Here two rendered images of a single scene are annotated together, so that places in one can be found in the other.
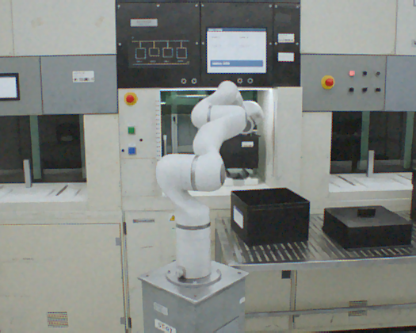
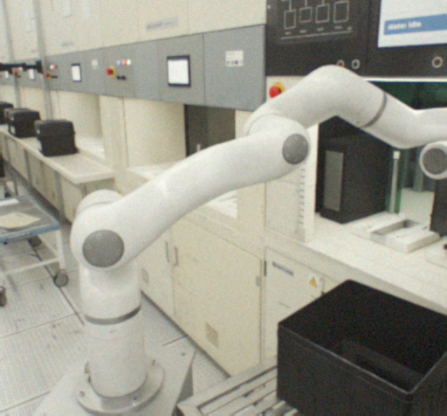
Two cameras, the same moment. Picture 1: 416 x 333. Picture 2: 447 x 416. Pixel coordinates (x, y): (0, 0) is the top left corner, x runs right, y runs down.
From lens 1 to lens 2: 144 cm
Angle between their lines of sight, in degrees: 57
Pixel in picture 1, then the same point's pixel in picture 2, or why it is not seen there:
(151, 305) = not seen: hidden behind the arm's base
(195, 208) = (89, 287)
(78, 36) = (233, 2)
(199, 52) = (367, 7)
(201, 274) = (99, 390)
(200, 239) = (92, 336)
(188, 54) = (350, 12)
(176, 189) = not seen: hidden behind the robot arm
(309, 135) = not seen: outside the picture
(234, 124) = (251, 159)
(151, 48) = (302, 9)
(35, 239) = (200, 242)
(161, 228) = (299, 288)
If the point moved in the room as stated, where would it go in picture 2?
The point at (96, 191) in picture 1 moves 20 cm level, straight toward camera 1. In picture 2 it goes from (243, 210) to (205, 224)
